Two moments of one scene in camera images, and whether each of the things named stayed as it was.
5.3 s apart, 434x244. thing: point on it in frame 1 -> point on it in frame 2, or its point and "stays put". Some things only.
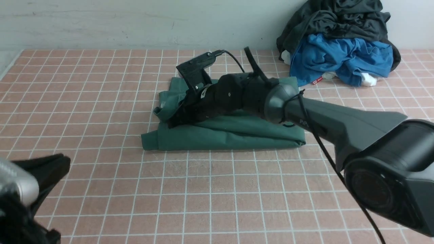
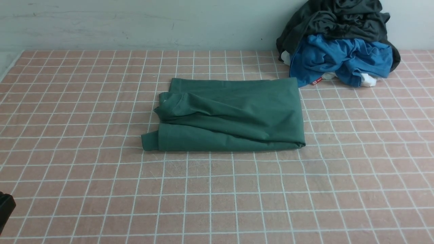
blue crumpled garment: x=345 y=59 stays put
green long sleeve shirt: x=232 y=129 stays put
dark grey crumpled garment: x=367 y=19 stays put
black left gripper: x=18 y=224 -> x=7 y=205
